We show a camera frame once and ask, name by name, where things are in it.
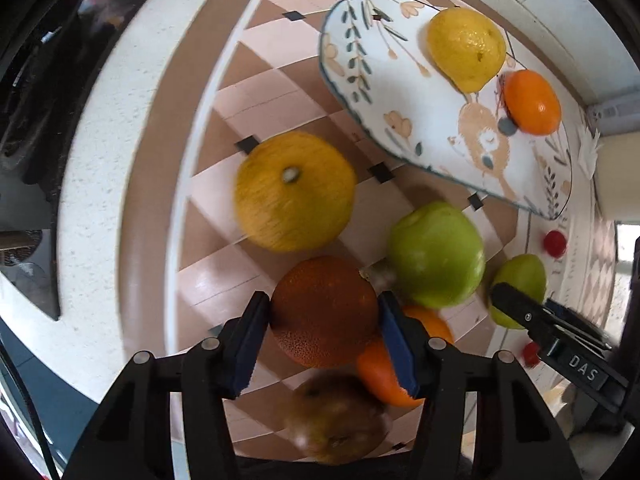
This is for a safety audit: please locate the white crumpled paper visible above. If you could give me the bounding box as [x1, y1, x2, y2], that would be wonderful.
[577, 125, 604, 181]

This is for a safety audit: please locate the brown pear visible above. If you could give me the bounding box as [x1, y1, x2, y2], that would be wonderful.
[282, 369, 393, 465]

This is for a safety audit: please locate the yellow lemon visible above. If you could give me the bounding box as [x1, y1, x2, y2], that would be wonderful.
[426, 7, 507, 94]

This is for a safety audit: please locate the floral ceramic plate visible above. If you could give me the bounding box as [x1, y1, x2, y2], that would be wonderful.
[317, 0, 573, 221]

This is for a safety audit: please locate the dark reddish orange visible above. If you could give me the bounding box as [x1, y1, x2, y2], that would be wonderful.
[270, 255, 381, 368]

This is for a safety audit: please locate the grey box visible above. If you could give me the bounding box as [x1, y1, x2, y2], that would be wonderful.
[587, 101, 640, 136]

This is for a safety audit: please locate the black cable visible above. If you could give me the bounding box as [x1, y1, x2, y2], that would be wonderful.
[0, 340, 57, 480]

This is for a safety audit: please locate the small brown fruit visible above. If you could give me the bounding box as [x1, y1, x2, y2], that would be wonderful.
[367, 259, 399, 292]

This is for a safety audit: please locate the cream container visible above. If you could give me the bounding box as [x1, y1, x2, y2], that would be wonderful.
[595, 135, 640, 222]

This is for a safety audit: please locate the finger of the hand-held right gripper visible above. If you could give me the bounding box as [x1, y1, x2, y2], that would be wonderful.
[490, 282, 563, 356]
[546, 299, 612, 349]

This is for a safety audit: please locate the small bright orange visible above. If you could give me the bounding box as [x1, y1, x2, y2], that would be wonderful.
[502, 70, 562, 136]

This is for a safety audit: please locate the large bright orange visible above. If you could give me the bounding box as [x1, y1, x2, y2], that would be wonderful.
[356, 305, 455, 407]

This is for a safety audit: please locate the checkered table mat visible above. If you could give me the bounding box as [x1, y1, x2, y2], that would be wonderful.
[117, 0, 621, 461]

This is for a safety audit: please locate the small green apple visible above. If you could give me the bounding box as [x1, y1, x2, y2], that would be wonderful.
[487, 254, 548, 330]

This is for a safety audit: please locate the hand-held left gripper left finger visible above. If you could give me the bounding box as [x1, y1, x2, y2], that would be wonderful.
[62, 291, 273, 480]

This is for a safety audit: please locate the black stove top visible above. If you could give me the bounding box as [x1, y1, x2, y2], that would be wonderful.
[0, 0, 176, 321]

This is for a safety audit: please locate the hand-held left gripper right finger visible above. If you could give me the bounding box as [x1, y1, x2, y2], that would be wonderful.
[377, 291, 583, 480]

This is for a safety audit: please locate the large green apple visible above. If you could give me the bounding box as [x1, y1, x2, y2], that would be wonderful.
[389, 201, 487, 310]

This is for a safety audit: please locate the large yellow citrus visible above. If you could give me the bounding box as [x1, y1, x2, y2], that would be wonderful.
[235, 131, 357, 253]

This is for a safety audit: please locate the blue cabinet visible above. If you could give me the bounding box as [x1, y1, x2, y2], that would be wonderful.
[0, 320, 103, 480]

